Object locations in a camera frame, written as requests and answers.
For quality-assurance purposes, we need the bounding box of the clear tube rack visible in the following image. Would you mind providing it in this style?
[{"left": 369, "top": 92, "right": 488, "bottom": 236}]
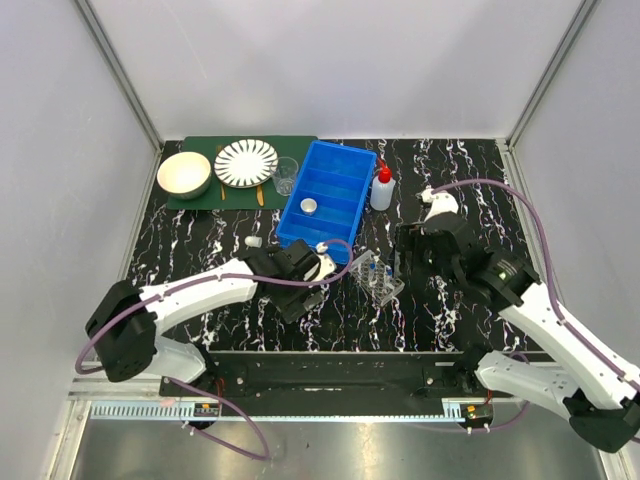
[{"left": 349, "top": 250, "right": 404, "bottom": 307}]

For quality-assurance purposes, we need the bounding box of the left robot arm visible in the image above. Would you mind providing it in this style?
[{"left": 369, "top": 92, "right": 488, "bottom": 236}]
[{"left": 85, "top": 240, "right": 336, "bottom": 396}]

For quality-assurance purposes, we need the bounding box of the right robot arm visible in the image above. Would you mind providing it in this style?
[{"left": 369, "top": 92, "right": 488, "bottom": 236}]
[{"left": 393, "top": 213, "right": 639, "bottom": 453}]

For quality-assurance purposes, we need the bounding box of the white cap on table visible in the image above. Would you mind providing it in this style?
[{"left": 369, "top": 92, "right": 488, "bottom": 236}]
[{"left": 244, "top": 236, "right": 263, "bottom": 248}]

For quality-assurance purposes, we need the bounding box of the squeeze bottle red cap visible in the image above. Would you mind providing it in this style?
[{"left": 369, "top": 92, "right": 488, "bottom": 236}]
[{"left": 370, "top": 162, "right": 396, "bottom": 211}]

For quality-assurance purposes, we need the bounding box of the small white crucible cup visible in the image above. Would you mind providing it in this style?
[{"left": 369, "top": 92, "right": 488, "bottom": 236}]
[{"left": 300, "top": 198, "right": 318, "bottom": 216}]

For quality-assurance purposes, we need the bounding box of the blue compartment bin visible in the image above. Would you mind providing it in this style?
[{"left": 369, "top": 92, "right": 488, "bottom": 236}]
[{"left": 276, "top": 140, "right": 377, "bottom": 248}]

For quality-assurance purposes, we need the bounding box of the gold knife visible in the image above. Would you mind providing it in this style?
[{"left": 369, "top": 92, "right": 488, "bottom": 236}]
[{"left": 256, "top": 185, "right": 265, "bottom": 207}]

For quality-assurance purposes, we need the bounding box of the clear drinking glass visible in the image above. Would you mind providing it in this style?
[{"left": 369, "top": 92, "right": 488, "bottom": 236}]
[{"left": 272, "top": 157, "right": 298, "bottom": 197}]

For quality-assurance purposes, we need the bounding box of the striped white plate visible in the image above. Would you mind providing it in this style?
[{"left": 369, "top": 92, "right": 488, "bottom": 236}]
[{"left": 213, "top": 139, "right": 279, "bottom": 189}]

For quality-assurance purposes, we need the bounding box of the white ceramic bowl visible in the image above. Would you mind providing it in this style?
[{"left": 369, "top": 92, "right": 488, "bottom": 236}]
[{"left": 156, "top": 152, "right": 212, "bottom": 200}]

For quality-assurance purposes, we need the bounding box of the gold fork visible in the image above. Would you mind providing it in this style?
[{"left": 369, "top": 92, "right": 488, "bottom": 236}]
[{"left": 216, "top": 144, "right": 226, "bottom": 202}]

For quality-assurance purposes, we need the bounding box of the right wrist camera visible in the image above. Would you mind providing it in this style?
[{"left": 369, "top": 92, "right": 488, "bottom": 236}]
[{"left": 420, "top": 188, "right": 459, "bottom": 222}]

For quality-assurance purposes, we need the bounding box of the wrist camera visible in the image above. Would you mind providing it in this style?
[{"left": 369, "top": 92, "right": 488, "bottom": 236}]
[
  {"left": 420, "top": 188, "right": 459, "bottom": 222},
  {"left": 312, "top": 242, "right": 336, "bottom": 281}
]

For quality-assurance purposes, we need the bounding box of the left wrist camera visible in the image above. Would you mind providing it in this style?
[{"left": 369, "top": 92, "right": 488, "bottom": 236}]
[{"left": 312, "top": 242, "right": 336, "bottom": 281}]

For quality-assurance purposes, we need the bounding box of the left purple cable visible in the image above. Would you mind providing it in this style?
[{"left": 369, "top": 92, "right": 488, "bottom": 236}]
[{"left": 74, "top": 238, "right": 355, "bottom": 461}]

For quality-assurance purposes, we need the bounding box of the purple cable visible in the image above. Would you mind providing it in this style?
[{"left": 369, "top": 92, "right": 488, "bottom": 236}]
[
  {"left": 414, "top": 179, "right": 640, "bottom": 444},
  {"left": 74, "top": 238, "right": 355, "bottom": 461}
]

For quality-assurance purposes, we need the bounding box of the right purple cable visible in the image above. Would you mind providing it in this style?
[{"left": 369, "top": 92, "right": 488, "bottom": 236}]
[{"left": 414, "top": 179, "right": 640, "bottom": 444}]

